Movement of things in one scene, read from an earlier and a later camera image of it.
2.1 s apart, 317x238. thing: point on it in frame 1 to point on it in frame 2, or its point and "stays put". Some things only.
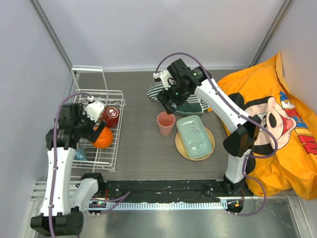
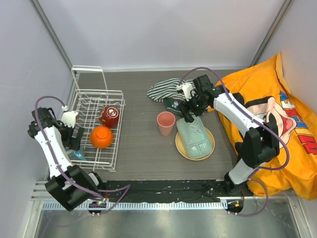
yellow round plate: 182,150 stays put
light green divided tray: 195,138 stays put
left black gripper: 93,136 to 75,142
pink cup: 166,122 stays put
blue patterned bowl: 80,154 stays put
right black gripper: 164,100 to 184,108
